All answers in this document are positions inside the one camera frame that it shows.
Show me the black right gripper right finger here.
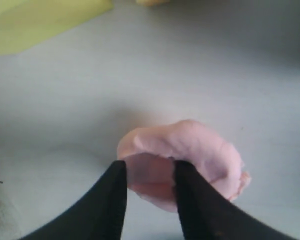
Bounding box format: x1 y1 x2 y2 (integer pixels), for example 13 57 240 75
174 160 291 240

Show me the orange cheese wedge toy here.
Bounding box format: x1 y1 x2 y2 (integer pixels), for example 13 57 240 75
135 0 170 7

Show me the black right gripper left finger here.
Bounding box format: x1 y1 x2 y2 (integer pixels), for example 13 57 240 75
24 160 127 240

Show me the yellow foam cube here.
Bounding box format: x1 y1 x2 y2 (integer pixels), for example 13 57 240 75
0 0 113 55

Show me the small pink squishy toy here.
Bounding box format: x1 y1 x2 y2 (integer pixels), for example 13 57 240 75
116 119 251 213

